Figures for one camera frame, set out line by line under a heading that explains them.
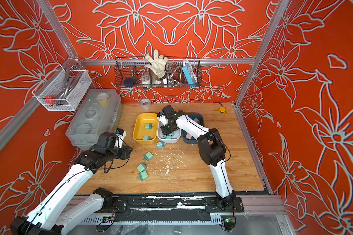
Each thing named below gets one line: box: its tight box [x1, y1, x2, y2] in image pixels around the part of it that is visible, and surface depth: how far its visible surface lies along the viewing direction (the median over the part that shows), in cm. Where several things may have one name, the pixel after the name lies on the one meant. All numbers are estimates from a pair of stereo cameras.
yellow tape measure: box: [218, 106, 227, 115], surface depth 116 cm
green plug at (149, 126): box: [144, 123, 155, 131], surface depth 106 cm
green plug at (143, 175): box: [139, 170, 149, 181], surface depth 83 cm
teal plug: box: [156, 141, 167, 149], surface depth 94 cm
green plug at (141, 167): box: [136, 162, 147, 173], surface depth 86 cm
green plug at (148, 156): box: [143, 151, 154, 162], surface depth 91 cm
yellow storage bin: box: [132, 112, 159, 144], surface depth 104 cm
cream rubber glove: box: [144, 48, 168, 79], surface depth 92 cm
